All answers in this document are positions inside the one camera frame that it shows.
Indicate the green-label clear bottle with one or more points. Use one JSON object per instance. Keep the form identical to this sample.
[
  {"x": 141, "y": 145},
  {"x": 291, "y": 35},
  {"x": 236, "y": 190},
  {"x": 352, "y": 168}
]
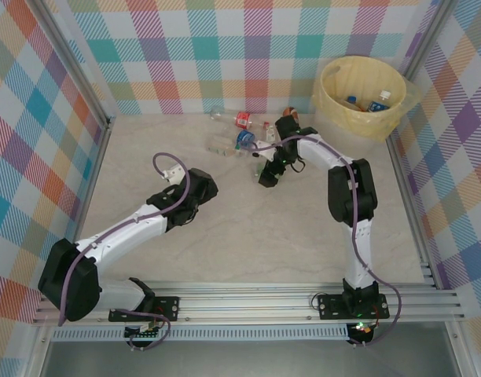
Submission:
[{"x": 260, "y": 170}]

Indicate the blue-capped orange-label bottle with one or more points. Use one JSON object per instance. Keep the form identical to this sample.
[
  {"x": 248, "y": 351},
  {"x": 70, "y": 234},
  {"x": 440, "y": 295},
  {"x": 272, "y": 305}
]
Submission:
[{"x": 352, "y": 104}]

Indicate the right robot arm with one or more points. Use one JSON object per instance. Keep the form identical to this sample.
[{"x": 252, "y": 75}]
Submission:
[{"x": 338, "y": 188}]

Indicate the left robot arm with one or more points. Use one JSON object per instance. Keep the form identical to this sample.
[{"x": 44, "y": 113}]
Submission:
[{"x": 122, "y": 231}]

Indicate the yellow plastic bin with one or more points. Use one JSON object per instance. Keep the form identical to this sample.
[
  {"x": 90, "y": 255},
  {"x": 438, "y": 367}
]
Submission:
[{"x": 342, "y": 78}]

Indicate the small white-label bottle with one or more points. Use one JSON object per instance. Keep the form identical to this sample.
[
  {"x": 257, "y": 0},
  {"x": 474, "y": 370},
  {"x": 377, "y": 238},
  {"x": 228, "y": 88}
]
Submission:
[{"x": 270, "y": 135}]

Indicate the crushed blue-label clear bottle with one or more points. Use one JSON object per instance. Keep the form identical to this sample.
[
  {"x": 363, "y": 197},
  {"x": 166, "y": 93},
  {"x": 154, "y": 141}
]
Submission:
[{"x": 244, "y": 137}]

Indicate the green-capped clear bottle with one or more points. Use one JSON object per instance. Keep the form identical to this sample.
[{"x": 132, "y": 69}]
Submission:
[{"x": 222, "y": 147}]

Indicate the red-label clear bottle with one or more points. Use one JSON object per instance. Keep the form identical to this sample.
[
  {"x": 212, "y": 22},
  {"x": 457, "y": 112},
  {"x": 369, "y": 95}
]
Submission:
[{"x": 243, "y": 119}]

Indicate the brown coffee bottle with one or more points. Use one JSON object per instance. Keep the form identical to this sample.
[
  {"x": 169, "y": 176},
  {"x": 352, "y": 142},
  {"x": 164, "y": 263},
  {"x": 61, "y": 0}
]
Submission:
[{"x": 291, "y": 111}]

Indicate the small circuit board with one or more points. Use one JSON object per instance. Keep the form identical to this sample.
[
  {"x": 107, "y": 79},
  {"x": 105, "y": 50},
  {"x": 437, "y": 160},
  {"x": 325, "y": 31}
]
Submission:
[
  {"x": 144, "y": 334},
  {"x": 362, "y": 328}
]

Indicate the grey metal panel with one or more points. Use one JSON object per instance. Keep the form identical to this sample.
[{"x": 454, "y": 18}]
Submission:
[{"x": 244, "y": 361}]

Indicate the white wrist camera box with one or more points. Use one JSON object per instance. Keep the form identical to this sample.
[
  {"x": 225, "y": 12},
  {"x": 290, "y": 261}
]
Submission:
[{"x": 174, "y": 174}]

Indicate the aluminium side rail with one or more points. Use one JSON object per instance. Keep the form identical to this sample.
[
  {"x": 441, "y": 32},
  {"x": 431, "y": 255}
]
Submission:
[
  {"x": 93, "y": 169},
  {"x": 411, "y": 208}
]

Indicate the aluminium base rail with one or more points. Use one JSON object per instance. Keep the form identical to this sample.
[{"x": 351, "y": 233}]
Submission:
[{"x": 244, "y": 302}]

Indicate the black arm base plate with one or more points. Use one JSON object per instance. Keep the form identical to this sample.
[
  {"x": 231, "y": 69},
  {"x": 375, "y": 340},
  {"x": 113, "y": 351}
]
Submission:
[
  {"x": 331, "y": 306},
  {"x": 170, "y": 308}
]

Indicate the aluminium corner post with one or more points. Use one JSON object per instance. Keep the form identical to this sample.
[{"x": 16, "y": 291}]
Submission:
[
  {"x": 71, "y": 63},
  {"x": 425, "y": 39}
]

